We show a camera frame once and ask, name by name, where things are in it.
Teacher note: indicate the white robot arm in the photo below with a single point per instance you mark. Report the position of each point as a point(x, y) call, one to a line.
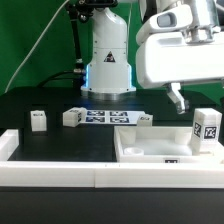
point(108, 73)

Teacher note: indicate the white U-shaped obstacle fence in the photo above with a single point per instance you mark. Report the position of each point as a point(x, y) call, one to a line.
point(102, 175)

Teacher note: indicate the white square tabletop part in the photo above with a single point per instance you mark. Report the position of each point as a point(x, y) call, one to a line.
point(158, 144)

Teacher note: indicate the blue tag marker sheet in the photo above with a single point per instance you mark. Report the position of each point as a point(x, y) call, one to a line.
point(111, 117)

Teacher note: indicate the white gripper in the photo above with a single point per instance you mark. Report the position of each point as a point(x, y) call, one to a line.
point(179, 43)

